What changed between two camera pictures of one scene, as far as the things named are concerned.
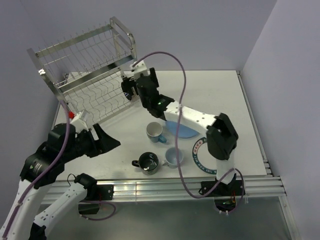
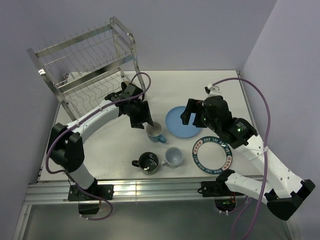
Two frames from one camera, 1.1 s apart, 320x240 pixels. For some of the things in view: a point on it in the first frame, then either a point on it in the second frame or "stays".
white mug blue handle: x=153 y=130 stays
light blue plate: x=184 y=131 stays
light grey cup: x=171 y=157 stays
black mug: x=148 y=162 stays
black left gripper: x=105 y=142 to x=137 y=123
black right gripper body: x=145 y=102 to x=209 y=122
